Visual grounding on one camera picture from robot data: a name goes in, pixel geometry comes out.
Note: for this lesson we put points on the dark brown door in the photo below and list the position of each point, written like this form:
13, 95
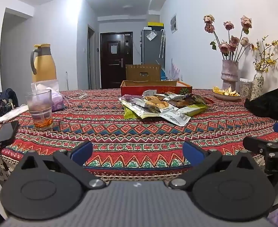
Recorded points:
113, 66

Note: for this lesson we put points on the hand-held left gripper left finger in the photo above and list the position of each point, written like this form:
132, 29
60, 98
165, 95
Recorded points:
82, 151

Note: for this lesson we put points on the yellow thermos jug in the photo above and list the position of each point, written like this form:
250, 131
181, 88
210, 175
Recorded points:
44, 63

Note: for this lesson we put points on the plate of fruit peels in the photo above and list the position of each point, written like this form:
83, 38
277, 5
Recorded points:
226, 92

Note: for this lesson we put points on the hanging folded umbrellas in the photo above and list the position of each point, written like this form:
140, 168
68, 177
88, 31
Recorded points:
162, 42

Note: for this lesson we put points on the pile of snack packets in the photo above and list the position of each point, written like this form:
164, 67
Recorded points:
153, 105

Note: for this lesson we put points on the dried pink roses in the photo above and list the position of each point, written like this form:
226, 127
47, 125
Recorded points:
224, 47

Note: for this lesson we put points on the purple flower wall sticker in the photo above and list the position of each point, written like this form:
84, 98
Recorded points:
175, 71

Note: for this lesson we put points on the grey refrigerator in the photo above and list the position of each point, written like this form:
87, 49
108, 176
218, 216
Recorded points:
150, 50

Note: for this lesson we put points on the brown cardboard box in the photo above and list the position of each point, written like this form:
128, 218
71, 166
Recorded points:
134, 72

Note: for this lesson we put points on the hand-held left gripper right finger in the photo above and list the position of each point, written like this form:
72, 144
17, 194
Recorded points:
193, 151

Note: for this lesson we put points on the clear glass jar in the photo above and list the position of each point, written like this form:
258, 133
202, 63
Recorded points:
245, 88

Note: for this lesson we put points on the glass cup with drink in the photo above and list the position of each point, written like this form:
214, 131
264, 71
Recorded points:
38, 110

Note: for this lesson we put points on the yellow flower branches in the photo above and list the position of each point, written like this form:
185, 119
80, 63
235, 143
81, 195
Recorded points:
264, 59

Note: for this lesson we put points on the red cardboard box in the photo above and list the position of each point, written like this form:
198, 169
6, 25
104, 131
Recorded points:
134, 90

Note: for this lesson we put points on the yellow box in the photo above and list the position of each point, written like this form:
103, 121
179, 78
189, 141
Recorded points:
155, 24

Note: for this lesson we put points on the purple tissue pack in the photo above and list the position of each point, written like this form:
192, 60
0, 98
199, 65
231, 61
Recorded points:
57, 99

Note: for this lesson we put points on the black smartphone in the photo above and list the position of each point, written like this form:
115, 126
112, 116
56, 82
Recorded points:
5, 133

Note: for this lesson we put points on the pink ribbed vase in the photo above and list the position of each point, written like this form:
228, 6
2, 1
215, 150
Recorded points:
230, 75

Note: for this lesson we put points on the floral ceramic vase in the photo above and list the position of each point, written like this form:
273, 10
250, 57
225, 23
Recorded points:
257, 85

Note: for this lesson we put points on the white mop pole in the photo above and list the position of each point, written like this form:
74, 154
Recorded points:
67, 80

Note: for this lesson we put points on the black cloth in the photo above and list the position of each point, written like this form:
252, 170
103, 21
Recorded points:
268, 106

